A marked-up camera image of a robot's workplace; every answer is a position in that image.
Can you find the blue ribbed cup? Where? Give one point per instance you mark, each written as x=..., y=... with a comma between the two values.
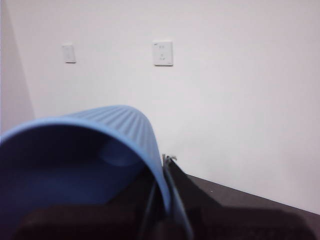
x=125, y=125

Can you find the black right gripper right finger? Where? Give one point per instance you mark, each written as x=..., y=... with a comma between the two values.
x=220, y=222

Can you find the white wall socket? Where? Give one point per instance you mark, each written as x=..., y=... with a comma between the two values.
x=68, y=53
x=163, y=53

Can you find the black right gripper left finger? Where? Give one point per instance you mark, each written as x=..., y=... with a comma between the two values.
x=100, y=222

